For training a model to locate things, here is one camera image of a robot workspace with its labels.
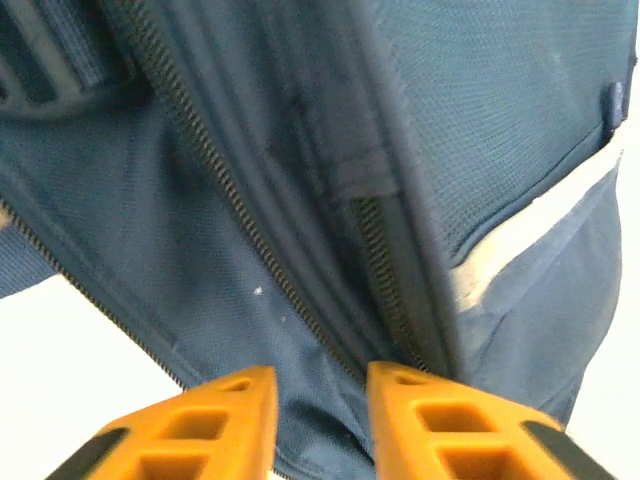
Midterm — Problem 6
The navy blue backpack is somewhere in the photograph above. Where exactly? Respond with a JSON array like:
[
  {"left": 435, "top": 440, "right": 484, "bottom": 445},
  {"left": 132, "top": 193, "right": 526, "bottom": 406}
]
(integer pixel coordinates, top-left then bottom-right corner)
[{"left": 0, "top": 0, "right": 636, "bottom": 480}]

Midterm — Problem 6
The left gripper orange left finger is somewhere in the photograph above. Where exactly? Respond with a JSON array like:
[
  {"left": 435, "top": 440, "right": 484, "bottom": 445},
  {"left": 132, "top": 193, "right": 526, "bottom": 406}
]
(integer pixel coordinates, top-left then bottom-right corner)
[{"left": 44, "top": 364, "right": 279, "bottom": 480}]

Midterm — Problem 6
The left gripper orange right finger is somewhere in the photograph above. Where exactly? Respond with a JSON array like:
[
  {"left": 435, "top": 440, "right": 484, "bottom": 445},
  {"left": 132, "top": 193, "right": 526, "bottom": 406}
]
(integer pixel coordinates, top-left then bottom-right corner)
[{"left": 367, "top": 360, "right": 617, "bottom": 480}]

